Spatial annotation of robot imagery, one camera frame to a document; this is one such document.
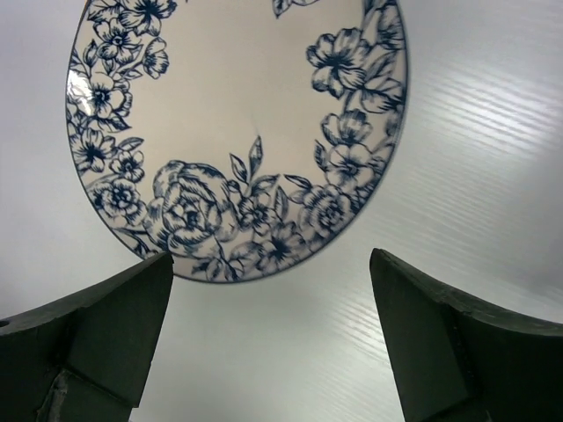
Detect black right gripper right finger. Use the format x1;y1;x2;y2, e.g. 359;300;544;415
369;249;562;421

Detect white blue floral plate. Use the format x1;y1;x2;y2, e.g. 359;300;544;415
66;1;409;283

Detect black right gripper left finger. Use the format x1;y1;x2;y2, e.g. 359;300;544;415
1;253;173;422

